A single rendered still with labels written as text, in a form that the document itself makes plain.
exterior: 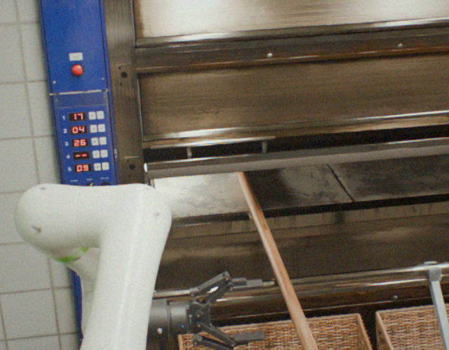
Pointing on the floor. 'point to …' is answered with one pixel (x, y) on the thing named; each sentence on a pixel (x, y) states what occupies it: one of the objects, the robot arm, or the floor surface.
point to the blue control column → (90, 80)
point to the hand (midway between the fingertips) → (258, 310)
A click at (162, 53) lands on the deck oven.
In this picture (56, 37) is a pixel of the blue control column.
